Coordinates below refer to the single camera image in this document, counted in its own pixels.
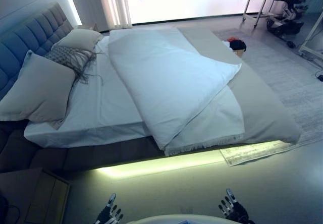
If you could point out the white metal stand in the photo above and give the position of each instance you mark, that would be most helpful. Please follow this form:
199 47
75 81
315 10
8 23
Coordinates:
306 48

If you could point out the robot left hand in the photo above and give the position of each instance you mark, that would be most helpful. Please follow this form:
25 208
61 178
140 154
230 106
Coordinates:
106 216

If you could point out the white cloth garment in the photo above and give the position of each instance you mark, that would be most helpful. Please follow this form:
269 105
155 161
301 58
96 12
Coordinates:
164 82

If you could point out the black wheeled machine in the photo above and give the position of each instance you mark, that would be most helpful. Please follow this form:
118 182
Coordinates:
285 24

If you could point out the mattress with white sheet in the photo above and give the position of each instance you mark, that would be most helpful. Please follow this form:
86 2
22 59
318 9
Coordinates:
106 103

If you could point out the wooden nightstand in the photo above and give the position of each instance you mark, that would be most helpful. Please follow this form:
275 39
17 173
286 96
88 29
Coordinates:
38 196

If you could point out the brown upholstered bed frame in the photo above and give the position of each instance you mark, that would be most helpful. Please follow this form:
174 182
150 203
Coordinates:
50 156

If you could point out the grey floor rug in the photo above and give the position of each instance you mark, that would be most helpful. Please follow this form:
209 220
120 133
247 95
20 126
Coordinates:
277 77

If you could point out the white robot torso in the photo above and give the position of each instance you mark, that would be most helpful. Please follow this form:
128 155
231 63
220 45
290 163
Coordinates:
164 220

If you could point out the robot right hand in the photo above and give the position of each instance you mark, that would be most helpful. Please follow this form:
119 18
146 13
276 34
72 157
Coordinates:
236 212

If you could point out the large beige pillow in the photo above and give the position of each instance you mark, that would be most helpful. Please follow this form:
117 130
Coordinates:
38 90

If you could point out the red cloth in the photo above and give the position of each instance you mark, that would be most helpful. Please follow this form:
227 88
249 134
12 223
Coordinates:
230 39

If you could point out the black cloth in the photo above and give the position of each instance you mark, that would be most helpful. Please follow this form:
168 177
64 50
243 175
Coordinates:
238 45

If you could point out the pale patterned floor mat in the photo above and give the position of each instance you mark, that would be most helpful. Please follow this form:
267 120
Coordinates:
252 154

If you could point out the patterned fringed cushion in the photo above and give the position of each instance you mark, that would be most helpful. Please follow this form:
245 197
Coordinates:
65 55

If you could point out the small beige pillow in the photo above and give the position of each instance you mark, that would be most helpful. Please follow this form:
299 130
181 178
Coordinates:
78 38

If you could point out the grey tufted headboard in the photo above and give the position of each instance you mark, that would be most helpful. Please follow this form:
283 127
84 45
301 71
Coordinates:
22 40

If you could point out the white wall light strip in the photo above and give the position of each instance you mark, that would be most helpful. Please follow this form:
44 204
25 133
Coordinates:
72 7

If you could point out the cream curtain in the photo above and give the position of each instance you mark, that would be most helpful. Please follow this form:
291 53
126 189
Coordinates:
113 2

